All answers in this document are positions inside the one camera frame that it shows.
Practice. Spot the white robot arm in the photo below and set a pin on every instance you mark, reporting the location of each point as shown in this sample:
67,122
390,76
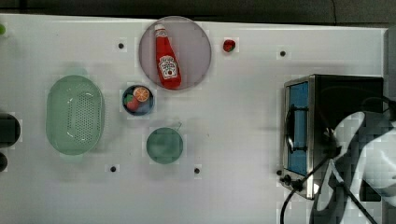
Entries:
362,177

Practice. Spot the black toaster oven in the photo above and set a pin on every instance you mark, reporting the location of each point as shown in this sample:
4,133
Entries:
314,105

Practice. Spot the green mug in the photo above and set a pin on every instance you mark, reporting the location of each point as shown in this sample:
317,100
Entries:
165,145

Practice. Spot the red ketchup bottle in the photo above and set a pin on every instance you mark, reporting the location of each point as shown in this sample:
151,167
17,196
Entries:
166,60

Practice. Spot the toy orange slice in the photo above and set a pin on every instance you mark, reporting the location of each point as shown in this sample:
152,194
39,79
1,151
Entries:
141,94

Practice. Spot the small blue bowl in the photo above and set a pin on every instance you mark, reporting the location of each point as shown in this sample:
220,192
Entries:
144,108

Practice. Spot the grey round plate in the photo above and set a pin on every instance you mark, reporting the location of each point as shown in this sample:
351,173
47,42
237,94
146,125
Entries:
190,43

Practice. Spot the red toy fruit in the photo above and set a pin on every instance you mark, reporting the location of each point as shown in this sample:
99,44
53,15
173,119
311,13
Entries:
132,105

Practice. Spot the toy strawberry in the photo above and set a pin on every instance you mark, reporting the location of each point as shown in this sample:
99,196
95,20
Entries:
228,45

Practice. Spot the green perforated colander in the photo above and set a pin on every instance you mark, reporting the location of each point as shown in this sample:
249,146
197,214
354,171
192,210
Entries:
75,115

